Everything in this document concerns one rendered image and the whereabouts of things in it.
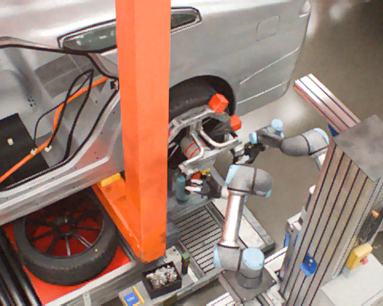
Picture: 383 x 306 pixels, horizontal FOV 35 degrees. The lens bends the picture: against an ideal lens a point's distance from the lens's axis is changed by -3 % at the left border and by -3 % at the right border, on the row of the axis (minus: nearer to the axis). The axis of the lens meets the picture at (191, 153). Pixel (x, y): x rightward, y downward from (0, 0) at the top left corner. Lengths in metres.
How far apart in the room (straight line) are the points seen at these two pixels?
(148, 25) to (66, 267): 1.87
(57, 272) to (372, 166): 2.14
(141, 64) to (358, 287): 1.45
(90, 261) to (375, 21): 3.93
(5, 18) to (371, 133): 1.73
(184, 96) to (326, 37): 2.69
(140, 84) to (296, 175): 2.54
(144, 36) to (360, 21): 4.24
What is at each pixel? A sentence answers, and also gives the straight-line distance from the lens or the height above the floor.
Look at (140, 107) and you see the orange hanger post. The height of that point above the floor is 1.88.
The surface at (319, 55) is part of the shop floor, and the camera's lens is 5.91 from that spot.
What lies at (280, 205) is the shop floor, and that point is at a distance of 4.71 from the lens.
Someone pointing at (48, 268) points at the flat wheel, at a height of 0.50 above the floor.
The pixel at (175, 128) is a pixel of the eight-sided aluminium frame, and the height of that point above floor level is 1.10.
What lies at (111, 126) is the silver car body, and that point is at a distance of 3.56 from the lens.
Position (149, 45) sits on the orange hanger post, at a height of 2.20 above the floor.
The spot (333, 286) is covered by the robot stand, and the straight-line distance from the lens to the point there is 3.02.
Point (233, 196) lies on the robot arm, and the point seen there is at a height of 1.21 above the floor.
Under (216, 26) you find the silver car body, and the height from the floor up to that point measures 1.62.
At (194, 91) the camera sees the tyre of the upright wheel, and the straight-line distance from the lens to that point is 3.74.
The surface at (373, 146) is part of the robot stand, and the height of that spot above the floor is 2.03.
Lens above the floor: 3.83
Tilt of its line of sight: 51 degrees down
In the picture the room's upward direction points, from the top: 4 degrees clockwise
